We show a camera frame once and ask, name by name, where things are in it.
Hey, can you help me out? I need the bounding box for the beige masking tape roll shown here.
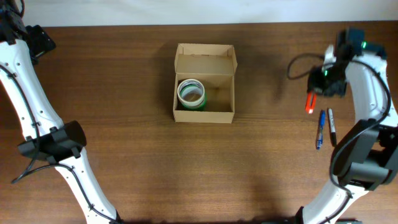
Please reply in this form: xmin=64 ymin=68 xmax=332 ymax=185
xmin=177 ymin=79 xmax=205 ymax=108

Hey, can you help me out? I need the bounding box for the orange utility knife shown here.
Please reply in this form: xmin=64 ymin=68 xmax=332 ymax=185
xmin=305 ymin=91 xmax=317 ymax=114

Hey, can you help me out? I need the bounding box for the green tape roll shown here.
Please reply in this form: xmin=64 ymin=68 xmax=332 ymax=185
xmin=179 ymin=85 xmax=206 ymax=110

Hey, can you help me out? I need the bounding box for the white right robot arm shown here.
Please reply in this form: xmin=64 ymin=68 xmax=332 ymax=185
xmin=292 ymin=28 xmax=397 ymax=223

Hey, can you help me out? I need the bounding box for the brown cardboard box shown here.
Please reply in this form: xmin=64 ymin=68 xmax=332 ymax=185
xmin=173 ymin=44 xmax=238 ymax=124

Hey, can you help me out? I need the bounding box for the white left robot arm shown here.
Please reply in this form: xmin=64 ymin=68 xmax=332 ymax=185
xmin=1 ymin=0 xmax=123 ymax=224

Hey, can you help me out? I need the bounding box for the blue ballpoint pen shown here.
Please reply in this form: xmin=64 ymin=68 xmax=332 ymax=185
xmin=316 ymin=110 xmax=325 ymax=150

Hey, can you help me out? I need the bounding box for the black permanent marker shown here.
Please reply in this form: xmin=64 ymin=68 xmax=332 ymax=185
xmin=328 ymin=108 xmax=337 ymax=147

